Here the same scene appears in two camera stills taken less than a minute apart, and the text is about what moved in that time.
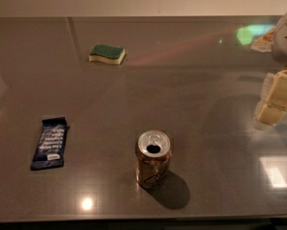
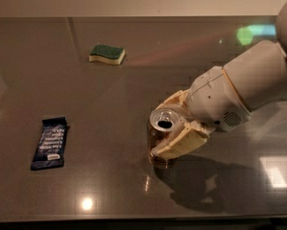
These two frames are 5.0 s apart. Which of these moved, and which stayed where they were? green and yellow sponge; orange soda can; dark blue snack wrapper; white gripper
Moved: orange soda can; white gripper
Stayed: dark blue snack wrapper; green and yellow sponge
